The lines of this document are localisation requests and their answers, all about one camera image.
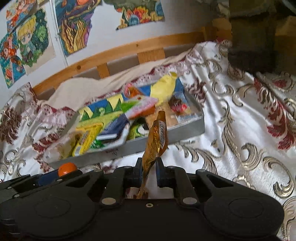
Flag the clear-wrapped cracker pack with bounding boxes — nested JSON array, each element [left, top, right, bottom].
[[166, 113, 199, 127]]

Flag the white green pouch snack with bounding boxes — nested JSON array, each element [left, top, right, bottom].
[[127, 123, 149, 141]]

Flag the wooden bed frame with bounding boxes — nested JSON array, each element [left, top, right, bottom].
[[33, 18, 232, 97]]

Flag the starry swirl drawing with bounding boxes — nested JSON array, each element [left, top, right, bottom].
[[55, 0, 101, 56]]

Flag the floral satin bedspread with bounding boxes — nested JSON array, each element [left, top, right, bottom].
[[1, 41, 295, 240]]

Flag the golden brown snack wrapper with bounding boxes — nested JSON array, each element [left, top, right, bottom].
[[137, 110, 168, 199]]

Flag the blond boy drawing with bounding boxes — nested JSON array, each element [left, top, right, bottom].
[[16, 7, 56, 75]]

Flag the yellow snack packet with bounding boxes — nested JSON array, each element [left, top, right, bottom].
[[72, 122, 104, 157]]

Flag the small orange fruit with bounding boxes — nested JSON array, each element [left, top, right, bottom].
[[58, 162, 78, 177]]

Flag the anime girl orange drawing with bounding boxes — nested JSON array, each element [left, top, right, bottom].
[[1, 1, 37, 88]]

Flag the blue white sachet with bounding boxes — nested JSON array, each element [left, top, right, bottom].
[[95, 113, 130, 141]]

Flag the olive brown hanging trousers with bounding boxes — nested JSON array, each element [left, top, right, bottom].
[[228, 0, 276, 74]]

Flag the landscape fields drawing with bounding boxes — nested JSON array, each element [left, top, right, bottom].
[[104, 0, 165, 30]]

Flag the orange red snack bag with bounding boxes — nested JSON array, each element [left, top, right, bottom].
[[120, 84, 159, 120]]

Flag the grey tray with colourful liner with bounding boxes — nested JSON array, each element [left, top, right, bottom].
[[43, 73, 205, 169]]

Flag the cream pillow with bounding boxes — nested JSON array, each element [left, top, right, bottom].
[[45, 45, 193, 111]]

